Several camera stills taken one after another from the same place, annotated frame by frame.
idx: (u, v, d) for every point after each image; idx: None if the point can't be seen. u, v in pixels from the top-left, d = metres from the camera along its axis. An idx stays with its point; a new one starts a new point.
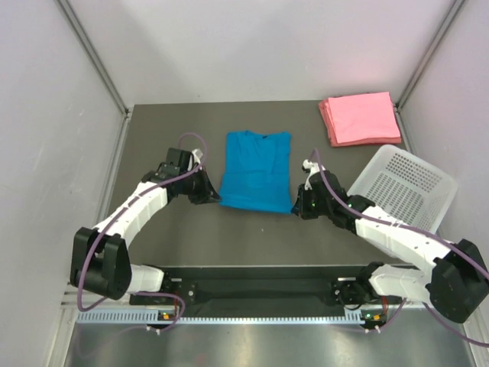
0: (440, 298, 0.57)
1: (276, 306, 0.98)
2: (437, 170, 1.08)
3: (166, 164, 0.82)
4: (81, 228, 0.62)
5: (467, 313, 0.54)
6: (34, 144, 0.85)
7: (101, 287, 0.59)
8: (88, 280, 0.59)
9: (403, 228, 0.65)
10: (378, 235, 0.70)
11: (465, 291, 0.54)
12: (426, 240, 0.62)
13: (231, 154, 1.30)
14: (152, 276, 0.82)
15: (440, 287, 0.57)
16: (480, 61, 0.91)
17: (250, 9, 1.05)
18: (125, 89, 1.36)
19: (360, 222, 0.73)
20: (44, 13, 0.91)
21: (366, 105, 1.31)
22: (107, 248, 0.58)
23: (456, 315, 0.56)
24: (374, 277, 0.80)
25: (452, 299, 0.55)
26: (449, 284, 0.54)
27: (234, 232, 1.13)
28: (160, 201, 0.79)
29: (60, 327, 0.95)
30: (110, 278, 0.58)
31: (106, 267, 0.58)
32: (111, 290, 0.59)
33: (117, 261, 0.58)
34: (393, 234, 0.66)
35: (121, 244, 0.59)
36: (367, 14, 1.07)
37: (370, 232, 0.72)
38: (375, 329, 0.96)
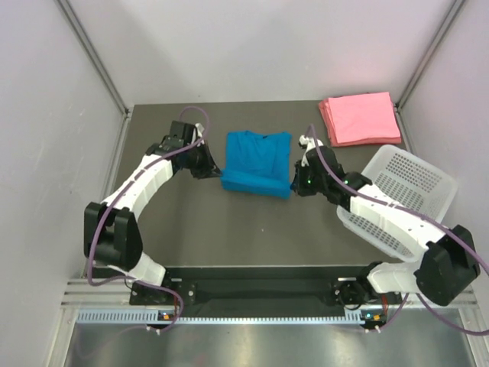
0: (425, 280, 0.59)
1: (276, 306, 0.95)
2: (438, 170, 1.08)
3: (170, 138, 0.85)
4: (90, 203, 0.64)
5: (450, 295, 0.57)
6: (34, 144, 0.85)
7: (114, 258, 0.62)
8: (101, 251, 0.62)
9: (397, 209, 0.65)
10: (371, 214, 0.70)
11: (452, 277, 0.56)
12: (421, 223, 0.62)
13: (231, 153, 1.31)
14: (155, 267, 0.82)
15: (428, 271, 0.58)
16: (480, 61, 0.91)
17: (250, 9, 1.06)
18: (125, 89, 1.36)
19: (354, 199, 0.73)
20: (44, 14, 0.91)
21: (367, 105, 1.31)
22: (118, 221, 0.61)
23: (440, 297, 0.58)
24: (372, 274, 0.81)
25: (439, 283, 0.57)
26: (438, 267, 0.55)
27: (235, 232, 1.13)
28: (166, 173, 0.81)
29: (60, 327, 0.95)
30: (122, 249, 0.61)
31: (118, 238, 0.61)
32: (124, 261, 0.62)
33: (127, 233, 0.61)
34: (386, 214, 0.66)
35: (131, 216, 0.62)
36: (367, 13, 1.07)
37: (363, 211, 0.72)
38: (375, 329, 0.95)
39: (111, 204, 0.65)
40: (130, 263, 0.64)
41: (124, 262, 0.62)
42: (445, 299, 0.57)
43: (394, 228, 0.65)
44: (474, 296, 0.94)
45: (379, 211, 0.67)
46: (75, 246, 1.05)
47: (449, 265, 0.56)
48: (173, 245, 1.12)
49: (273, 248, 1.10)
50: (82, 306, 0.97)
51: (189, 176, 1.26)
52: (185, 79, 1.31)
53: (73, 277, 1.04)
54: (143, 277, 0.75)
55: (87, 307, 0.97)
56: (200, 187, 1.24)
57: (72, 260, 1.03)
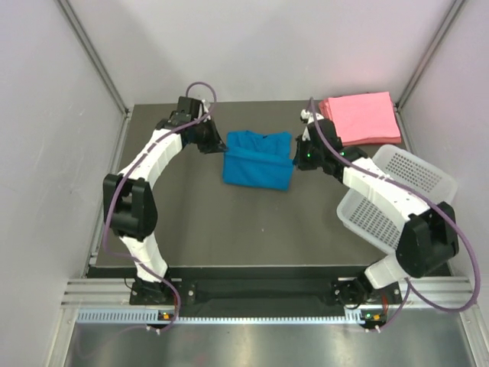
0: (403, 251, 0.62)
1: (276, 306, 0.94)
2: (438, 170, 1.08)
3: (177, 112, 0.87)
4: (108, 175, 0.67)
5: (425, 267, 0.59)
6: (34, 144, 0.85)
7: (132, 226, 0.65)
8: (120, 220, 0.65)
9: (388, 183, 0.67)
10: (361, 185, 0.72)
11: (429, 249, 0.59)
12: (407, 196, 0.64)
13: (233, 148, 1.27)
14: (158, 258, 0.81)
15: (406, 241, 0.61)
16: (479, 61, 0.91)
17: (250, 9, 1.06)
18: (125, 88, 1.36)
19: (347, 170, 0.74)
20: (44, 14, 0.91)
21: (366, 105, 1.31)
22: (134, 190, 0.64)
23: (416, 268, 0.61)
24: (368, 270, 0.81)
25: (415, 254, 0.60)
26: (416, 237, 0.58)
27: (235, 232, 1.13)
28: (176, 145, 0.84)
29: (60, 327, 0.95)
30: (140, 216, 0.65)
31: (136, 206, 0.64)
32: (142, 229, 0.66)
33: (144, 201, 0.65)
34: (376, 186, 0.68)
35: (147, 185, 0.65)
36: (368, 13, 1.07)
37: (354, 183, 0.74)
38: (374, 329, 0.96)
39: (127, 175, 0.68)
40: (147, 231, 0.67)
41: (142, 230, 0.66)
42: (419, 270, 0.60)
43: (381, 199, 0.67)
44: (474, 295, 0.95)
45: (368, 183, 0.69)
46: (75, 246, 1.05)
47: (426, 237, 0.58)
48: (172, 244, 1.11)
49: (273, 248, 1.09)
50: (82, 306, 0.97)
51: (189, 175, 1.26)
52: (185, 79, 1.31)
53: (72, 277, 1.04)
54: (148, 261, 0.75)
55: (87, 307, 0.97)
56: (200, 186, 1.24)
57: (72, 259, 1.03)
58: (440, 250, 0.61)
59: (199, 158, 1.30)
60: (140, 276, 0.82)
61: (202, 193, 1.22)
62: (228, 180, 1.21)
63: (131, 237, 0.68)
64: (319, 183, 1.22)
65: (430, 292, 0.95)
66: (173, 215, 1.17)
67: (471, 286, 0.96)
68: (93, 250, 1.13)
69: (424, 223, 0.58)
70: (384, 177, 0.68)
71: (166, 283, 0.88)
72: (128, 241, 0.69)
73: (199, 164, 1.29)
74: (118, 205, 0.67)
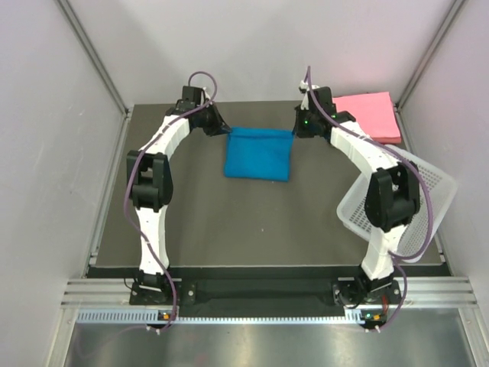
0: (370, 203, 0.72)
1: (276, 307, 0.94)
2: (437, 170, 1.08)
3: (183, 101, 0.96)
4: (130, 151, 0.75)
5: (386, 216, 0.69)
6: (34, 144, 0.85)
7: (153, 196, 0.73)
8: (140, 191, 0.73)
9: (367, 142, 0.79)
10: (345, 143, 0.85)
11: (390, 201, 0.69)
12: (380, 154, 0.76)
13: (235, 144, 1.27)
14: (164, 247, 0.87)
15: (372, 193, 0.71)
16: (479, 61, 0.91)
17: (250, 10, 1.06)
18: (125, 88, 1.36)
19: (335, 131, 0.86)
20: (45, 14, 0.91)
21: (367, 105, 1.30)
22: (155, 163, 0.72)
23: (379, 218, 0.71)
24: (364, 262, 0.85)
25: (379, 205, 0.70)
26: (379, 188, 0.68)
27: (235, 232, 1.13)
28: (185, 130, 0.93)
29: (60, 327, 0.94)
30: (160, 187, 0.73)
31: (157, 177, 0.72)
32: (161, 198, 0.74)
33: (164, 172, 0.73)
34: (356, 144, 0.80)
35: (165, 158, 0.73)
36: (368, 12, 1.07)
37: (339, 141, 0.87)
38: (375, 329, 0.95)
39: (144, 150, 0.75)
40: (165, 200, 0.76)
41: (162, 199, 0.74)
42: (381, 219, 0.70)
43: (359, 156, 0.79)
44: (474, 296, 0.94)
45: (350, 141, 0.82)
46: (75, 246, 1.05)
47: (388, 189, 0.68)
48: (172, 244, 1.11)
49: (273, 248, 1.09)
50: (82, 306, 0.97)
51: (189, 174, 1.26)
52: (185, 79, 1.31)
53: (72, 277, 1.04)
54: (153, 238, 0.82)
55: (88, 307, 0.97)
56: (200, 186, 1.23)
57: (72, 259, 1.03)
58: (402, 205, 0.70)
59: (199, 157, 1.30)
60: (144, 267, 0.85)
61: (202, 192, 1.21)
62: (228, 173, 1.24)
63: (147, 207, 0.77)
64: (319, 183, 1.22)
65: (431, 293, 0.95)
66: (173, 215, 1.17)
67: (471, 286, 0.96)
68: (93, 250, 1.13)
69: (388, 177, 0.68)
70: (364, 138, 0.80)
71: (169, 281, 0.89)
72: (144, 213, 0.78)
73: (198, 165, 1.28)
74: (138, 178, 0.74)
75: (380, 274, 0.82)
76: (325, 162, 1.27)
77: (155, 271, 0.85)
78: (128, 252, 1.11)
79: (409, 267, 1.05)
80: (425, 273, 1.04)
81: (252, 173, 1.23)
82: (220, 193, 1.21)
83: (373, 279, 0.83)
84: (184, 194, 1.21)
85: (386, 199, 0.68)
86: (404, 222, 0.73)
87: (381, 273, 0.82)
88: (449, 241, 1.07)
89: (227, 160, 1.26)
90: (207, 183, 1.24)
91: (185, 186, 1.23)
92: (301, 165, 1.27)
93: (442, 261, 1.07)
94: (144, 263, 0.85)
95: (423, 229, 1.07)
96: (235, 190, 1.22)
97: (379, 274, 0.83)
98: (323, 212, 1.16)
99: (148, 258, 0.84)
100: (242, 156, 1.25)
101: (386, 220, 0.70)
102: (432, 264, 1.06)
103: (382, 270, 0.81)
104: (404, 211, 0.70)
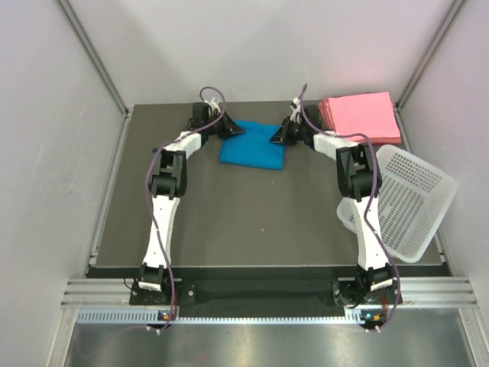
0: (339, 178, 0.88)
1: (276, 306, 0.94)
2: (438, 170, 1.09)
3: (194, 120, 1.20)
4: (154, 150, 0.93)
5: (351, 183, 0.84)
6: (34, 145, 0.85)
7: (171, 185, 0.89)
8: (160, 181, 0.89)
9: (338, 138, 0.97)
10: (324, 144, 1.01)
11: (351, 171, 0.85)
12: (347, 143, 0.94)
13: (232, 135, 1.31)
14: (169, 243, 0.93)
15: (338, 167, 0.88)
16: (480, 60, 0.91)
17: (250, 10, 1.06)
18: (125, 88, 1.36)
19: (315, 138, 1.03)
20: (45, 14, 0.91)
21: (366, 105, 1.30)
22: (177, 157, 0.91)
23: (346, 188, 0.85)
24: (359, 259, 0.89)
25: (344, 176, 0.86)
26: (341, 161, 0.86)
27: (235, 232, 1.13)
28: (197, 143, 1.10)
29: (60, 327, 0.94)
30: (178, 177, 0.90)
31: (176, 169, 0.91)
32: (177, 188, 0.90)
33: (183, 165, 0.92)
34: (331, 141, 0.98)
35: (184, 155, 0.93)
36: (368, 13, 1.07)
37: (319, 145, 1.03)
38: (375, 329, 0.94)
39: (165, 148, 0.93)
40: (180, 192, 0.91)
41: (178, 189, 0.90)
42: (347, 187, 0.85)
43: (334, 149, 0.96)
44: (474, 296, 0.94)
45: (325, 139, 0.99)
46: (74, 246, 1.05)
47: (349, 162, 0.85)
48: (173, 245, 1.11)
49: (273, 248, 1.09)
50: (81, 306, 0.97)
51: (188, 175, 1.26)
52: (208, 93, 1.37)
53: (72, 277, 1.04)
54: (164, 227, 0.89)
55: (87, 307, 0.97)
56: (199, 186, 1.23)
57: (71, 260, 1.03)
58: (365, 177, 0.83)
59: (198, 157, 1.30)
60: (147, 260, 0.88)
61: (202, 193, 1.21)
62: (224, 159, 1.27)
63: (163, 196, 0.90)
64: (318, 183, 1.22)
65: (431, 292, 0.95)
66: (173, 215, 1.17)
67: (471, 286, 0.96)
68: (93, 250, 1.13)
69: (345, 150, 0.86)
70: (335, 136, 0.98)
71: (170, 281, 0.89)
72: (157, 202, 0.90)
73: (197, 166, 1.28)
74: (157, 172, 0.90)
75: (375, 264, 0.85)
76: (325, 163, 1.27)
77: (158, 264, 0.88)
78: (128, 252, 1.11)
79: (409, 267, 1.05)
80: (425, 274, 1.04)
81: (248, 162, 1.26)
82: (218, 193, 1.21)
83: (368, 268, 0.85)
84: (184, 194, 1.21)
85: (346, 170, 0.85)
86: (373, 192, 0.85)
87: (374, 261, 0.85)
88: (449, 241, 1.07)
89: (222, 149, 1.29)
90: (207, 183, 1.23)
91: None
92: (301, 165, 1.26)
93: (442, 261, 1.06)
94: (148, 255, 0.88)
95: (423, 230, 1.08)
96: (235, 190, 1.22)
97: (374, 264, 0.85)
98: (323, 212, 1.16)
99: (153, 249, 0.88)
100: (238, 147, 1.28)
101: (351, 188, 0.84)
102: (432, 264, 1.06)
103: (374, 255, 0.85)
104: (367, 179, 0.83)
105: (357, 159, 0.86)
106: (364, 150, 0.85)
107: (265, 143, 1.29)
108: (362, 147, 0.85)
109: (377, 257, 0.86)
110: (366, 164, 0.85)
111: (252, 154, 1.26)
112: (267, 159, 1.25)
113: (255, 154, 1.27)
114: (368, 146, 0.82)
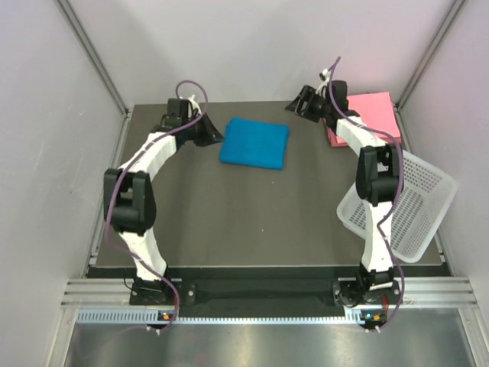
0: (357, 177, 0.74)
1: (275, 306, 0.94)
2: (437, 170, 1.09)
3: (169, 116, 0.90)
4: (108, 168, 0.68)
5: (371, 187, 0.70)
6: (34, 144, 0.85)
7: (132, 218, 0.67)
8: (120, 214, 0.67)
9: (365, 129, 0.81)
10: (347, 133, 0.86)
11: (374, 173, 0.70)
12: (373, 138, 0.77)
13: (232, 136, 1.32)
14: (157, 255, 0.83)
15: (358, 167, 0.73)
16: (479, 62, 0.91)
17: (250, 9, 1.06)
18: (125, 88, 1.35)
19: (339, 122, 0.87)
20: (45, 14, 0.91)
21: (367, 105, 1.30)
22: (137, 183, 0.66)
23: (364, 191, 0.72)
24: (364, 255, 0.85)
25: (363, 176, 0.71)
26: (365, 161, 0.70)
27: (236, 232, 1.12)
28: (171, 147, 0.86)
29: (60, 327, 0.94)
30: (140, 209, 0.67)
31: (136, 198, 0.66)
32: (142, 222, 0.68)
33: (145, 192, 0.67)
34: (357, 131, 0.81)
35: (147, 177, 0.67)
36: (368, 13, 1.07)
37: (341, 131, 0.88)
38: (374, 329, 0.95)
39: (126, 169, 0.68)
40: (147, 225, 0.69)
41: (143, 224, 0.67)
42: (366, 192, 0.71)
43: (356, 142, 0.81)
44: (474, 296, 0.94)
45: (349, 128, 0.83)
46: (74, 246, 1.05)
47: (374, 162, 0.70)
48: (173, 244, 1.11)
49: (273, 248, 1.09)
50: (81, 306, 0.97)
51: (188, 175, 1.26)
52: (193, 87, 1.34)
53: (72, 277, 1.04)
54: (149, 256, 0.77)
55: (87, 307, 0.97)
56: (199, 186, 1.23)
57: (71, 260, 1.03)
58: (388, 181, 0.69)
59: (199, 157, 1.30)
60: (140, 274, 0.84)
61: (202, 193, 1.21)
62: (225, 160, 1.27)
63: (131, 232, 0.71)
64: (319, 183, 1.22)
65: (430, 292, 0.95)
66: (173, 215, 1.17)
67: (471, 286, 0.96)
68: (93, 250, 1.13)
69: (371, 148, 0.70)
70: (362, 126, 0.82)
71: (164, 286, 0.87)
72: (128, 237, 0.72)
73: (197, 166, 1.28)
74: (117, 199, 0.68)
75: (379, 265, 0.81)
76: (325, 163, 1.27)
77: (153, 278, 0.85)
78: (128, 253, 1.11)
79: (409, 267, 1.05)
80: (425, 273, 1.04)
81: (249, 162, 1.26)
82: (218, 193, 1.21)
83: (370, 271, 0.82)
84: (184, 195, 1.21)
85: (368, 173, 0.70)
86: (391, 198, 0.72)
87: (378, 264, 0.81)
88: (449, 241, 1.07)
89: (222, 149, 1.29)
90: (207, 183, 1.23)
91: (185, 186, 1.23)
92: (301, 165, 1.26)
93: (442, 261, 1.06)
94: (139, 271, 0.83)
95: (423, 230, 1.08)
96: (235, 190, 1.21)
97: (377, 267, 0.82)
98: (323, 212, 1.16)
99: (143, 269, 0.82)
100: (240, 148, 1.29)
101: (370, 193, 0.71)
102: (431, 264, 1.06)
103: (378, 260, 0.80)
104: (390, 183, 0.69)
105: (380, 160, 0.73)
106: (391, 151, 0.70)
107: (266, 143, 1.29)
108: (390, 147, 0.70)
109: (381, 261, 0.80)
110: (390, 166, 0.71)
111: (253, 154, 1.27)
112: (267, 159, 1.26)
113: (256, 154, 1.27)
114: (395, 147, 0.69)
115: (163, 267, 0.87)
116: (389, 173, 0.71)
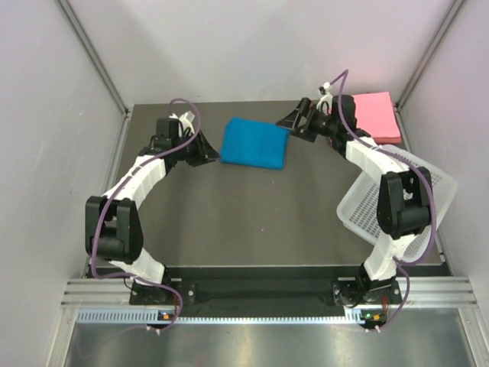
0: (380, 207, 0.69)
1: (275, 306, 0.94)
2: (437, 170, 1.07)
3: (157, 138, 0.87)
4: (91, 196, 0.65)
5: (398, 219, 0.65)
6: (34, 144, 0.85)
7: (117, 249, 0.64)
8: (103, 245, 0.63)
9: (378, 151, 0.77)
10: (360, 156, 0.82)
11: (399, 202, 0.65)
12: (390, 161, 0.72)
13: (232, 136, 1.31)
14: (153, 266, 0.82)
15: (381, 196, 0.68)
16: (479, 62, 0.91)
17: (250, 9, 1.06)
18: (125, 88, 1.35)
19: (350, 144, 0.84)
20: (45, 14, 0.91)
21: (367, 105, 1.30)
22: (121, 212, 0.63)
23: (390, 223, 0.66)
24: (368, 260, 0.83)
25: (387, 206, 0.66)
26: (389, 190, 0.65)
27: (236, 232, 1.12)
28: (160, 170, 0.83)
29: (60, 327, 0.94)
30: (124, 239, 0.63)
31: (120, 228, 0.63)
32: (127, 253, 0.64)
33: (130, 222, 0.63)
34: (371, 154, 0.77)
35: (132, 204, 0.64)
36: (368, 13, 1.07)
37: (353, 154, 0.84)
38: (374, 329, 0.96)
39: (111, 196, 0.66)
40: (132, 256, 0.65)
41: (127, 254, 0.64)
42: (392, 225, 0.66)
43: (371, 166, 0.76)
44: (474, 296, 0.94)
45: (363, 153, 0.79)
46: (74, 246, 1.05)
47: (399, 191, 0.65)
48: (173, 244, 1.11)
49: (273, 248, 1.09)
50: (82, 306, 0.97)
51: (188, 175, 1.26)
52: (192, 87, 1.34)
53: (73, 277, 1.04)
54: (144, 272, 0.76)
55: (87, 307, 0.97)
56: (199, 186, 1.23)
57: (70, 260, 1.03)
58: (415, 212, 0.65)
59: None
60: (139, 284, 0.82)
61: (202, 193, 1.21)
62: (224, 160, 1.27)
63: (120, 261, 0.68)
64: (318, 183, 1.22)
65: (430, 292, 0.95)
66: (173, 215, 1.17)
67: (470, 286, 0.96)
68: None
69: (395, 177, 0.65)
70: (376, 149, 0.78)
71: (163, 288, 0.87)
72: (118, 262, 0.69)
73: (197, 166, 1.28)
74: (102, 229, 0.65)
75: (381, 275, 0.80)
76: (325, 163, 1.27)
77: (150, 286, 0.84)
78: None
79: (408, 267, 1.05)
80: (425, 273, 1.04)
81: (249, 162, 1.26)
82: (218, 193, 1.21)
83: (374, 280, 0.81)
84: (184, 195, 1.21)
85: (393, 203, 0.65)
86: (416, 229, 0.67)
87: (383, 274, 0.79)
88: (449, 241, 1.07)
89: (222, 149, 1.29)
90: (207, 183, 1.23)
91: (184, 187, 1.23)
92: (301, 165, 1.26)
93: (442, 261, 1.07)
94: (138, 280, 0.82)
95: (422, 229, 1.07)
96: (235, 190, 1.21)
97: (380, 277, 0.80)
98: (322, 212, 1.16)
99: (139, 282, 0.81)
100: (240, 148, 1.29)
101: (396, 225, 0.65)
102: (432, 264, 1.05)
103: (383, 271, 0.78)
104: (418, 212, 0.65)
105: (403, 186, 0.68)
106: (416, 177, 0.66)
107: (266, 143, 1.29)
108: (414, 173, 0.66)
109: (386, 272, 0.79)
110: (415, 193, 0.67)
111: (253, 154, 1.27)
112: (267, 159, 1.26)
113: (256, 154, 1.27)
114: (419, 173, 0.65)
115: (162, 271, 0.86)
116: (415, 202, 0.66)
